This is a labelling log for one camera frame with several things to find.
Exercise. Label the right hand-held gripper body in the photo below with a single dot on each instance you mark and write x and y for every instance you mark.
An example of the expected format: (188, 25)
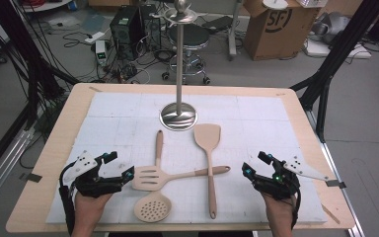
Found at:
(281, 187)

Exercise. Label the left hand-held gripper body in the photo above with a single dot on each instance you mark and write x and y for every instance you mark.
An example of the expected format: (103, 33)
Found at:
(89, 186)

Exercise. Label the beige slotted spatula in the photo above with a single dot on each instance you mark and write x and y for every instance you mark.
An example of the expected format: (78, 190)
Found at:
(162, 174)

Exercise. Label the beige skimmer spoon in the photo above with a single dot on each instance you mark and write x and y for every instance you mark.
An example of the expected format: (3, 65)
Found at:
(159, 148)

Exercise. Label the beige solid spatula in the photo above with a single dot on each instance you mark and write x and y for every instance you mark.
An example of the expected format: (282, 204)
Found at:
(207, 136)

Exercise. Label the steel utensil stand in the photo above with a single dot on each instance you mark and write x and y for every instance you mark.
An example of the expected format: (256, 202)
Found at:
(180, 65)

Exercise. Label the person's right hand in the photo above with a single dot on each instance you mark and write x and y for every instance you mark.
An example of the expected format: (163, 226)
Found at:
(279, 210)

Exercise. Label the person's left hand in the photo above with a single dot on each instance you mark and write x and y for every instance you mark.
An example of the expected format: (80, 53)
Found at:
(89, 210)

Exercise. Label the grey tape piece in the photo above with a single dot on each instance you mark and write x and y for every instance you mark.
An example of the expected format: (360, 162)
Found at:
(335, 183)
(31, 177)

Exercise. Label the brown tape strip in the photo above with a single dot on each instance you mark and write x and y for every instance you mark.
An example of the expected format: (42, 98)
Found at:
(95, 89)
(330, 214)

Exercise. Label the white device green display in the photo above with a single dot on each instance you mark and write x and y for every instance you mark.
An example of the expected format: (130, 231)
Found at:
(100, 49)

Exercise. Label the cardboard box round logo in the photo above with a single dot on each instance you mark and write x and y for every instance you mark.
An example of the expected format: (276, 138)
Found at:
(269, 42)

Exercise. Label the white power strip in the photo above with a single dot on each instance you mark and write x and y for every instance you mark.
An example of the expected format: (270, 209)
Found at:
(94, 38)

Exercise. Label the white flat board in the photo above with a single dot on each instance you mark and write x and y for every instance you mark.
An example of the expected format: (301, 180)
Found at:
(322, 49)

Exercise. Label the black computer tower green sticker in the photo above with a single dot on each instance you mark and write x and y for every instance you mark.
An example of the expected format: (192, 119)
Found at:
(126, 33)

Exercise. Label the white stand pole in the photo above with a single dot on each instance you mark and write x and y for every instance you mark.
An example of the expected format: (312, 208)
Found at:
(233, 33)

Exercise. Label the black round stool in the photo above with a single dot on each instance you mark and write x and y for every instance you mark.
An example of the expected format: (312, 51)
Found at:
(192, 36)

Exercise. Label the black laptop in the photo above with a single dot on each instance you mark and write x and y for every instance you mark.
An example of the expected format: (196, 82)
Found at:
(218, 23)

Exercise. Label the grey bag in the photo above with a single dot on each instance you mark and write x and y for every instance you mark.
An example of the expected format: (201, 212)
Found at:
(334, 24)

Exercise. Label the white round disc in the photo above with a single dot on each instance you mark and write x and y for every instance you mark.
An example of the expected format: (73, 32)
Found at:
(274, 4)

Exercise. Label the round white table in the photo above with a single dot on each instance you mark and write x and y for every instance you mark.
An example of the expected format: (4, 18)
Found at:
(46, 6)

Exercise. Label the aluminium rail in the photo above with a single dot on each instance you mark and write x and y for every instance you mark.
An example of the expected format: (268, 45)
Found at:
(357, 232)
(6, 164)

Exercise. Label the black metal frame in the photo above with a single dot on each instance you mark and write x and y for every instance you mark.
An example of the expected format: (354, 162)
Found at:
(33, 82)
(343, 46)

